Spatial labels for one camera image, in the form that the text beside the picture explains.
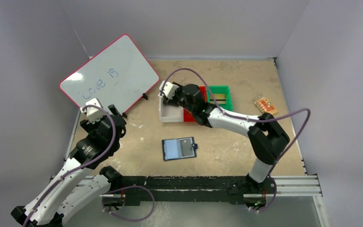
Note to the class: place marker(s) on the black VIP card in holder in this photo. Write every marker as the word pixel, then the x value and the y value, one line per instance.
pixel 187 149

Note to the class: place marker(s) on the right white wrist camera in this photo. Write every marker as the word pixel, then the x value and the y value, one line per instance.
pixel 167 89

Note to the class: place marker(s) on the blue leather card holder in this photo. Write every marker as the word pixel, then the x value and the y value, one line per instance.
pixel 171 149

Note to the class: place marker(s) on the whiteboard with pink frame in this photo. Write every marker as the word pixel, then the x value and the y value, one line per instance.
pixel 118 75

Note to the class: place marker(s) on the orange card with pattern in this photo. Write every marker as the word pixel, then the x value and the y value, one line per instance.
pixel 265 106

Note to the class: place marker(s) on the white plastic bin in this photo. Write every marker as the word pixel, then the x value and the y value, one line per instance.
pixel 169 113

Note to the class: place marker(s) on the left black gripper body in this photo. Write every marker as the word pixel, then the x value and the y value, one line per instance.
pixel 91 127

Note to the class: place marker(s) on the gold credit card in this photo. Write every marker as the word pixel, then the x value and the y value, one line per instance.
pixel 219 98

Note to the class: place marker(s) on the red plastic bin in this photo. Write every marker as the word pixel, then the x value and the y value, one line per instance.
pixel 187 116

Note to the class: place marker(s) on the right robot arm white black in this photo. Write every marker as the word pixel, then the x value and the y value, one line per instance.
pixel 267 137

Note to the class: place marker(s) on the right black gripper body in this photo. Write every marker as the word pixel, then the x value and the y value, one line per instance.
pixel 171 100

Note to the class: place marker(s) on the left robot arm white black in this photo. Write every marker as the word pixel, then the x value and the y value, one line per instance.
pixel 83 159

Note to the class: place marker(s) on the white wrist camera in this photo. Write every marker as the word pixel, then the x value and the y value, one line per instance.
pixel 167 89
pixel 92 111

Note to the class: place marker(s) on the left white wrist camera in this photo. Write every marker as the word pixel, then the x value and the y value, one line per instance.
pixel 92 111

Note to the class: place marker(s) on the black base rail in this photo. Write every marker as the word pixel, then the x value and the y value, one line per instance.
pixel 235 190

